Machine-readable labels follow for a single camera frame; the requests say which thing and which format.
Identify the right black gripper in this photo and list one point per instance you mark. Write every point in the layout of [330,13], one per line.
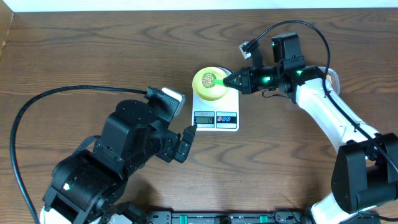
[247,86]

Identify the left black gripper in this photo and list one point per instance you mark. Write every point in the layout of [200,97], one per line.
[168,138]

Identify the green plastic measuring scoop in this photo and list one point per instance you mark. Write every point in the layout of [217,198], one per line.
[209,80]

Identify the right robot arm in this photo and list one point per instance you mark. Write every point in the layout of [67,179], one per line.
[365,171]

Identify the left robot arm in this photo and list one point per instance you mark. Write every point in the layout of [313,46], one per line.
[86,184]

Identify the yellow plastic bowl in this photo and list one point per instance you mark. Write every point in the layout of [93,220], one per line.
[214,93]

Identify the white digital kitchen scale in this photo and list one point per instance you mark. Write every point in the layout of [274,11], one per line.
[219,115]

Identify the pile of soybeans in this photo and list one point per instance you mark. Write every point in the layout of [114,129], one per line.
[328,77]

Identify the clear plastic bean container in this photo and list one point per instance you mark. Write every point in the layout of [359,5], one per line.
[336,82]

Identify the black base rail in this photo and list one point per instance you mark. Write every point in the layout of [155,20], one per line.
[224,217]

